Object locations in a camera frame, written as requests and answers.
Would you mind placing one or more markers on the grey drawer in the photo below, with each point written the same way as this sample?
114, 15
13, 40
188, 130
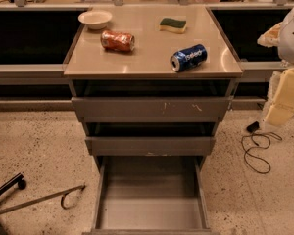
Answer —
150, 196
150, 109
150, 146

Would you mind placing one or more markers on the middle grey drawer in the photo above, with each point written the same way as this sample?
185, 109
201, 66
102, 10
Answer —
150, 146

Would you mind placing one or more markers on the green yellow sponge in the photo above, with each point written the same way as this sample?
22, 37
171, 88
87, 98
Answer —
172, 25

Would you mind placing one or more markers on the grey metal rod with hook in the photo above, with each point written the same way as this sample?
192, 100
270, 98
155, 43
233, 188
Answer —
61, 194

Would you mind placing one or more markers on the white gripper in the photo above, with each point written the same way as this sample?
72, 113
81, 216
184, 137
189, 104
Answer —
292, 41

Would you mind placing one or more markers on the black chair leg with caster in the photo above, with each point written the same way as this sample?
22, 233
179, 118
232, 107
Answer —
16, 180

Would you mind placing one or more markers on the top grey drawer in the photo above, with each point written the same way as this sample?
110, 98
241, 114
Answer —
150, 109

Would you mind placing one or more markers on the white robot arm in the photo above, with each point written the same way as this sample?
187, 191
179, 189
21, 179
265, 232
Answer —
286, 39

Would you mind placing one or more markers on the white bowl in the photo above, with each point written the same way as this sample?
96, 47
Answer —
95, 20

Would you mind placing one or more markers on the grey drawer cabinet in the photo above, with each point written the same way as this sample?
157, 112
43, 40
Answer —
93, 71

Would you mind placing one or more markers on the blue pepsi can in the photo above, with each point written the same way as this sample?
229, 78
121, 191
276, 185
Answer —
188, 58

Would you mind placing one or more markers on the orange soda can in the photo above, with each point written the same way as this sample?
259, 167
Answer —
117, 41

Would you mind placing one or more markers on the bottom grey drawer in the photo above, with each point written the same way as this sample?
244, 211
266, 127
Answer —
150, 196

